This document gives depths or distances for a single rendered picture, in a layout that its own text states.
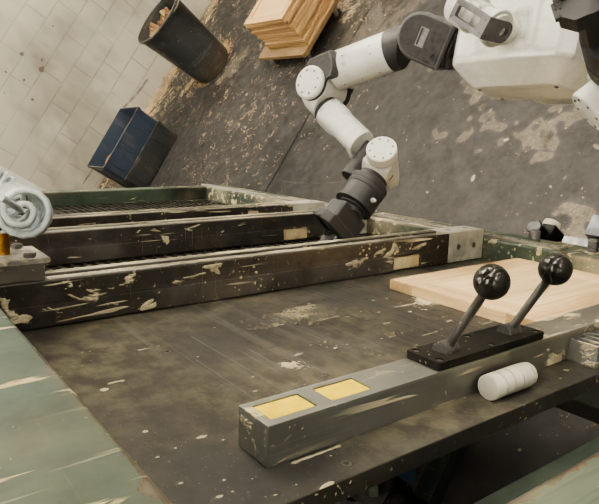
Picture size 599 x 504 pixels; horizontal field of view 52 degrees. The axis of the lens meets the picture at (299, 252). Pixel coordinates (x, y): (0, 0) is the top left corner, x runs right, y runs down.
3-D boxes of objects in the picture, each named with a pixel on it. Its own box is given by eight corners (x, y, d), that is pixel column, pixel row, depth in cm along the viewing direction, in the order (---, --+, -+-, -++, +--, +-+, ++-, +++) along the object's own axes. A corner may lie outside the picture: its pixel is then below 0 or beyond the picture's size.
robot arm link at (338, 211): (334, 249, 136) (363, 208, 139) (363, 256, 128) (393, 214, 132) (302, 212, 129) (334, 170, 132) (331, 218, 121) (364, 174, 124)
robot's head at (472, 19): (488, -4, 110) (458, -20, 104) (527, 19, 103) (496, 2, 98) (468, 31, 113) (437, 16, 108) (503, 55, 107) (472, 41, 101)
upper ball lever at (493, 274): (463, 364, 70) (525, 278, 63) (441, 371, 68) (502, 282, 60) (442, 341, 72) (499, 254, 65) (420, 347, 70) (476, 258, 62)
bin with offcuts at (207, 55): (242, 40, 535) (185, -12, 496) (213, 90, 529) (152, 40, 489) (214, 44, 575) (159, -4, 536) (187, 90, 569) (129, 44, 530)
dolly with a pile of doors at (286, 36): (351, 6, 431) (314, -36, 407) (316, 68, 425) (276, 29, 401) (301, 14, 480) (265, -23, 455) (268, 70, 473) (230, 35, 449)
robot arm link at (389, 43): (400, 32, 139) (457, 10, 131) (409, 71, 140) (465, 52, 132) (377, 29, 130) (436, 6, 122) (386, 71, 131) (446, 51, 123)
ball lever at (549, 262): (524, 345, 77) (586, 265, 70) (506, 351, 75) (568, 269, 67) (503, 324, 79) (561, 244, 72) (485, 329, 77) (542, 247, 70)
